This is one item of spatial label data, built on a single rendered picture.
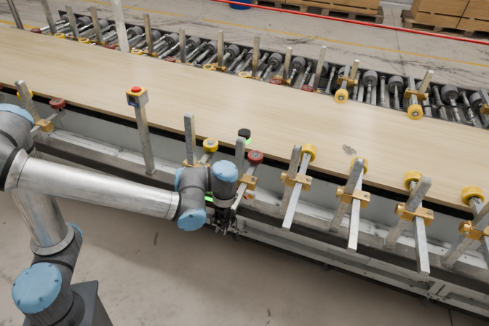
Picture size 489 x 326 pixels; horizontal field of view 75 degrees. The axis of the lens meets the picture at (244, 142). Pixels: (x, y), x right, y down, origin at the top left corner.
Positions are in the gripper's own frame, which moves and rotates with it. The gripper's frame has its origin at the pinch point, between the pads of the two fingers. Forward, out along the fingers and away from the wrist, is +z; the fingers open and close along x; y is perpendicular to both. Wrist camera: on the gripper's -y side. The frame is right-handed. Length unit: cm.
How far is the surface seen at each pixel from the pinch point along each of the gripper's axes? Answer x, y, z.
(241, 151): -3.2, -25.2, -22.4
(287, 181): 19.5, -24.9, -13.1
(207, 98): -46, -81, -10
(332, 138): 35, -72, -10
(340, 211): 45, -26, -3
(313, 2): -55, -606, 42
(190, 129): -28.1, -24.9, -27.1
